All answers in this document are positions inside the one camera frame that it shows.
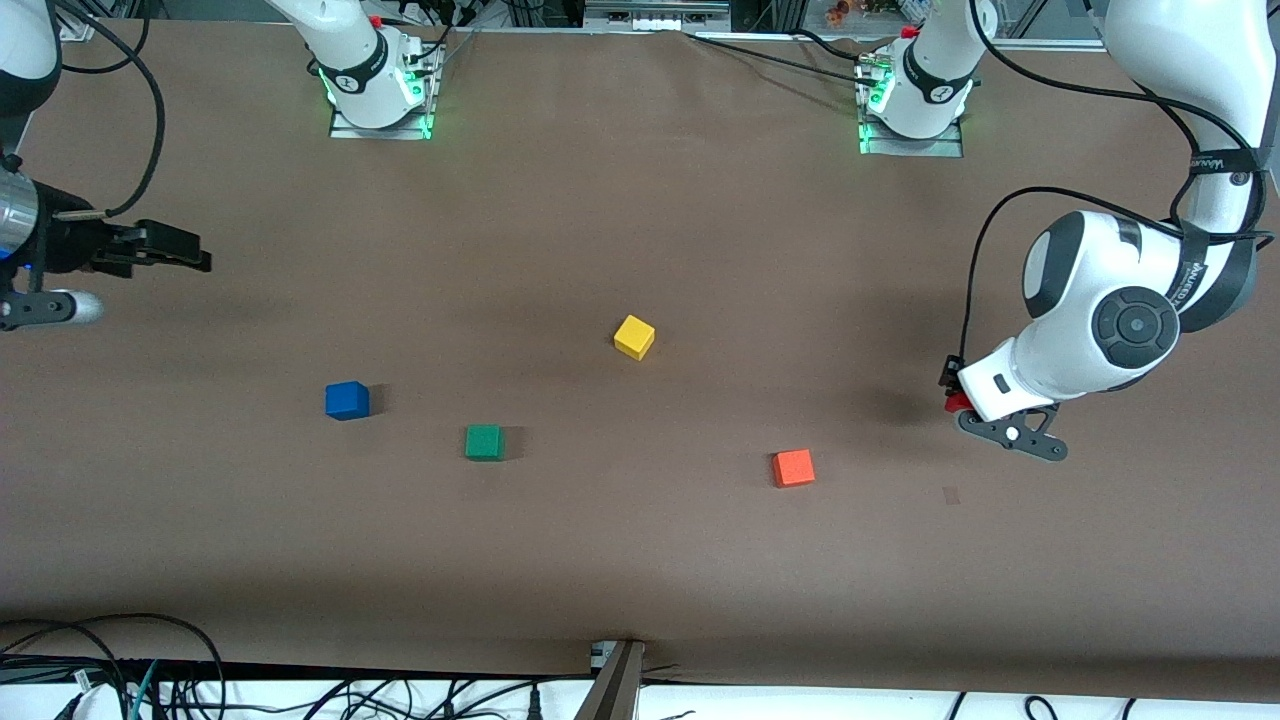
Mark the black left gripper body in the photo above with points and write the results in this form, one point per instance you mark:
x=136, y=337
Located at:
x=949, y=376

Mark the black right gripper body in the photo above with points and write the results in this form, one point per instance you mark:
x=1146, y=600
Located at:
x=70, y=245

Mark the red cube block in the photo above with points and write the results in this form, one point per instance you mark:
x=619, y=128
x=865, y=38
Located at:
x=957, y=403

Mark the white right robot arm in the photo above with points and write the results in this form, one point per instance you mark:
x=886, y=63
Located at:
x=360, y=70

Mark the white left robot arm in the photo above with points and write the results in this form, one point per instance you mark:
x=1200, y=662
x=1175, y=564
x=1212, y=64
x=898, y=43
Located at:
x=1100, y=270

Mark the orange cube block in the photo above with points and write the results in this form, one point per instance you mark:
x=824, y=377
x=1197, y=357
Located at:
x=793, y=468

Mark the blue cube block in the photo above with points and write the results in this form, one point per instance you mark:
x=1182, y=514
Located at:
x=346, y=401

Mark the yellow cube block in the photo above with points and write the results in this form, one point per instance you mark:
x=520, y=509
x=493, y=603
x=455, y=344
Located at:
x=634, y=337

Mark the green cube block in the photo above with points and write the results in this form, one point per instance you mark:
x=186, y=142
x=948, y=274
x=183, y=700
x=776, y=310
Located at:
x=484, y=442

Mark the grey power strip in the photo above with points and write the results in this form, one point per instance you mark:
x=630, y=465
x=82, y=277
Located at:
x=655, y=17

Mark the aluminium corner bracket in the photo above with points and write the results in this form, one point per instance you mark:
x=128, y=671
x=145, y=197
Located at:
x=78, y=30

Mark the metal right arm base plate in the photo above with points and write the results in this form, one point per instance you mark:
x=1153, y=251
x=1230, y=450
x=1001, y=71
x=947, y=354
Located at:
x=345, y=130

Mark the aluminium profile post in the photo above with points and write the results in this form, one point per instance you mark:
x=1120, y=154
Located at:
x=612, y=685

